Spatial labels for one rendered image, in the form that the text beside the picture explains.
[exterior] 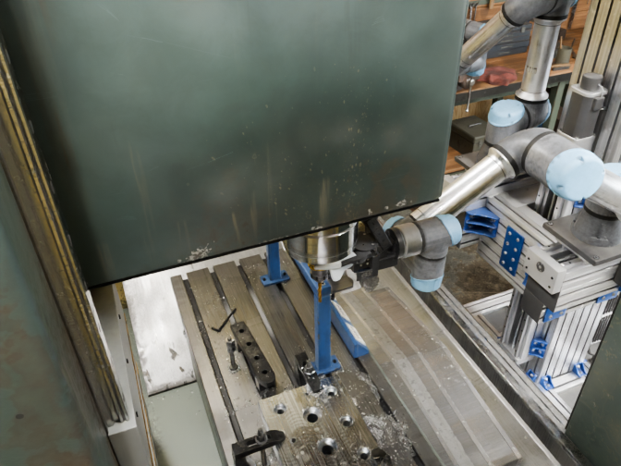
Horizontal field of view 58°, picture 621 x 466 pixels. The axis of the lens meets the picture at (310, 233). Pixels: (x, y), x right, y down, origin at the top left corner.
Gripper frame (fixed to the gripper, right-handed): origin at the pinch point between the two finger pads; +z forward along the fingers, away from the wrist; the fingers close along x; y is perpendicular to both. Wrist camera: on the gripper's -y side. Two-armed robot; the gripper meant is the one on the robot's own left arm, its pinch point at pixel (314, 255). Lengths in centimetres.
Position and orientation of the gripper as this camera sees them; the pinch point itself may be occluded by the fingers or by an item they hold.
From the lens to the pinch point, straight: 117.5
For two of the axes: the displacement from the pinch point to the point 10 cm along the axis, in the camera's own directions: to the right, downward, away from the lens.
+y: 0.0, 8.2, 5.8
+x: -3.7, -5.4, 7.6
